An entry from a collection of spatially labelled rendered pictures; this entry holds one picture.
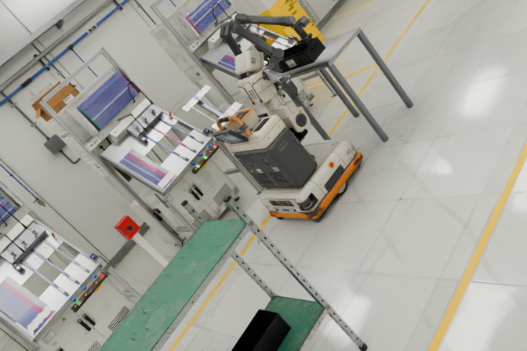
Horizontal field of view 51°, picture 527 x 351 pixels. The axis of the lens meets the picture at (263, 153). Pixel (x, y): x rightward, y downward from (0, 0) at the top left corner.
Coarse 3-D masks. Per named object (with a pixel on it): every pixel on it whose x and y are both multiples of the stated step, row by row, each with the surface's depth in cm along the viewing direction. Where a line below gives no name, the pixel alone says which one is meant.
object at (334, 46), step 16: (352, 32) 425; (336, 48) 420; (368, 48) 430; (320, 64) 415; (384, 64) 436; (336, 80) 414; (352, 96) 417; (400, 96) 447; (352, 112) 504; (368, 112) 423; (320, 128) 481
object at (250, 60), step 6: (240, 54) 409; (246, 54) 400; (252, 54) 401; (258, 54) 404; (240, 60) 408; (246, 60) 400; (252, 60) 400; (258, 60) 403; (240, 66) 408; (246, 66) 400; (252, 66) 400; (258, 66) 403; (240, 72) 410
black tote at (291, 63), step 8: (288, 48) 442; (296, 48) 435; (304, 48) 429; (312, 48) 407; (320, 48) 411; (288, 56) 451; (296, 56) 414; (304, 56) 408; (312, 56) 407; (280, 64) 435; (288, 64) 429; (296, 64) 422; (304, 64) 416
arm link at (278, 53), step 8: (240, 24) 401; (232, 32) 400; (240, 32) 394; (248, 32) 395; (248, 40) 397; (256, 40) 395; (264, 48) 395; (272, 48) 393; (280, 48) 393; (280, 56) 393
